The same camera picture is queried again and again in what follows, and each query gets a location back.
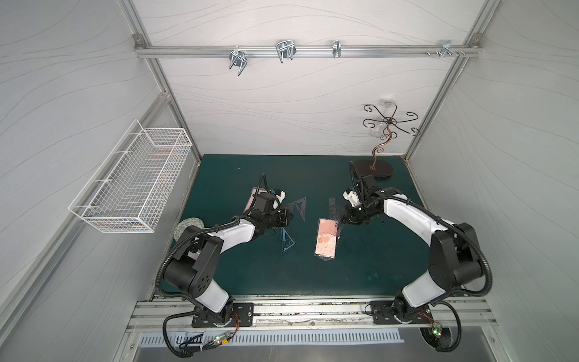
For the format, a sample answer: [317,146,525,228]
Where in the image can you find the patterned ceramic bowl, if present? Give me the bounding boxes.
[173,217,204,241]

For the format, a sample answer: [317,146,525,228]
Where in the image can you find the white wire basket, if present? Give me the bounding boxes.
[68,120,192,234]

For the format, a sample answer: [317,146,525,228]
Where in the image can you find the black corrugated cable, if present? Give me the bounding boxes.
[154,173,270,358]
[347,160,494,354]

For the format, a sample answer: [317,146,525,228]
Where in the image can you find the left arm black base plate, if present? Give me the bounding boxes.
[191,301,254,328]

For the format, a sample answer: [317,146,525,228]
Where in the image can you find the right black corrugated cable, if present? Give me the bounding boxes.
[347,160,494,354]

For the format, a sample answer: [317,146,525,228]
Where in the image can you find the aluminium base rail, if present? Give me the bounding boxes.
[127,296,497,332]

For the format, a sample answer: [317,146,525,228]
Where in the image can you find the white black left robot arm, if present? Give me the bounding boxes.
[155,208,293,315]

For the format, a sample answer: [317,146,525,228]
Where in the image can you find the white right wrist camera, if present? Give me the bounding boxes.
[342,190,362,208]

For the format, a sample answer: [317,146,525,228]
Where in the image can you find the left black corrugated cable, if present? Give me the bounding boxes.
[154,173,270,358]

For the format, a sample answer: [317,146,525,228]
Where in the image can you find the blue small set square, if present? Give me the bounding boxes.
[281,228,296,253]

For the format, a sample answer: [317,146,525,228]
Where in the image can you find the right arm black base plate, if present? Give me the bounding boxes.
[365,298,433,325]

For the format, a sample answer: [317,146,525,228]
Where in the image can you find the purple straight ruler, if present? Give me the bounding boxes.
[328,198,339,220]

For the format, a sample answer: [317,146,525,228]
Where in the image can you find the metal clamp hook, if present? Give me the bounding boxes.
[333,40,342,59]
[425,41,466,59]
[275,40,297,63]
[229,49,247,76]

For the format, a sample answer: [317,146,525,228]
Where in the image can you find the small pink ruler set pouch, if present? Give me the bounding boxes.
[315,219,339,260]

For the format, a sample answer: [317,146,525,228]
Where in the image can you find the aluminium top crossbar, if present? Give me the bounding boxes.
[136,44,483,59]

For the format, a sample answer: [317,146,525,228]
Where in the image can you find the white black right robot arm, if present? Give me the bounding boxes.
[342,190,492,319]

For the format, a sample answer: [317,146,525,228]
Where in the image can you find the white perforated cable duct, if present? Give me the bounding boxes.
[138,327,405,348]

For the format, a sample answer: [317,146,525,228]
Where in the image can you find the copper wire jewelry stand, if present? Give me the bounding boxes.
[353,100,421,179]

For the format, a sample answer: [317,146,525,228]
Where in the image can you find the pink large set square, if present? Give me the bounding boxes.
[292,197,307,221]

